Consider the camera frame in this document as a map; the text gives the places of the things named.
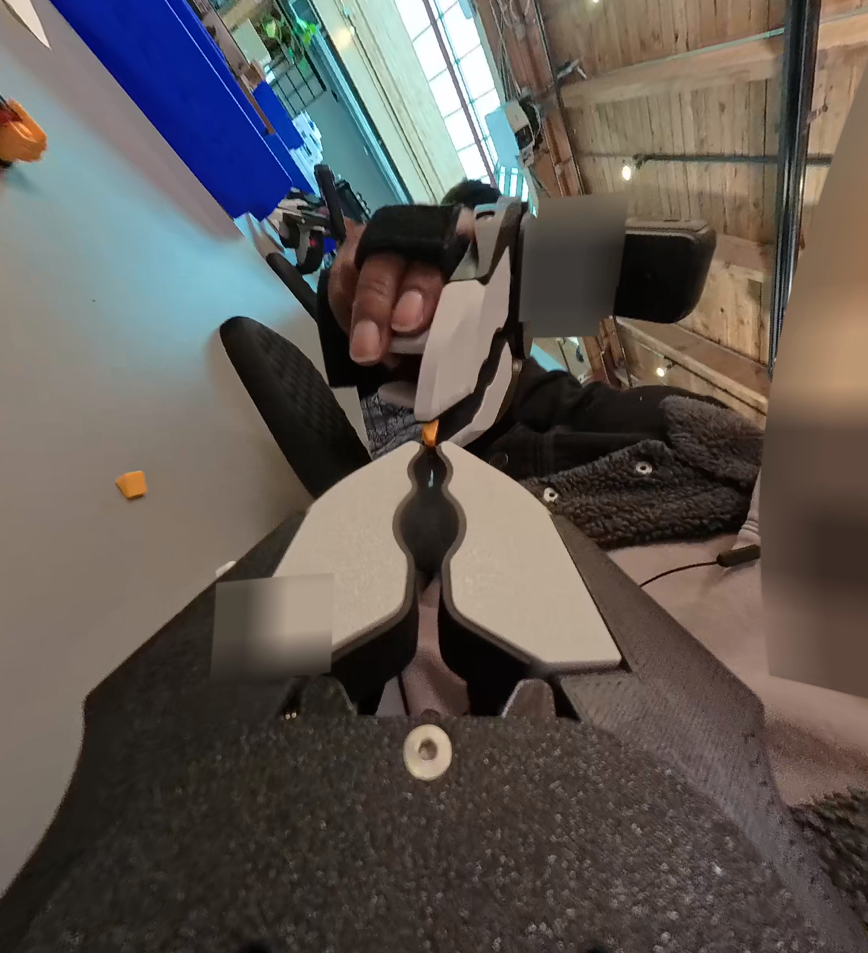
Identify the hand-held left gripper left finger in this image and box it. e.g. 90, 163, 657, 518
275, 441, 428, 716

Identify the white black machine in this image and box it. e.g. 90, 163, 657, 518
266, 164, 369, 272

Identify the orange lego frame piece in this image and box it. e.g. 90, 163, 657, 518
0, 74, 48, 166

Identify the person's right hand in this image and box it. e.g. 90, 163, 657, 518
327, 246, 450, 367

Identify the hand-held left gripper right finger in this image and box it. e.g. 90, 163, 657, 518
436, 443, 623, 717

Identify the blue patterned cloth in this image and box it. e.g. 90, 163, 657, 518
363, 391, 424, 459

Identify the blue plastic bin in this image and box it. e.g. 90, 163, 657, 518
50, 0, 293, 220
251, 82, 319, 196

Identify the white paper sheet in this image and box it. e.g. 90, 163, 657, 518
2, 0, 51, 49

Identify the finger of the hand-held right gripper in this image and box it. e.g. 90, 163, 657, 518
440, 356, 517, 449
414, 259, 514, 420

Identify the person's beige sweater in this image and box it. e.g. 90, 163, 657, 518
605, 547, 868, 809

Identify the black wired earbud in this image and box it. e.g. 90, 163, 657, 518
639, 544, 763, 589

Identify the dark metal column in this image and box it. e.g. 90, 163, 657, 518
768, 0, 824, 373

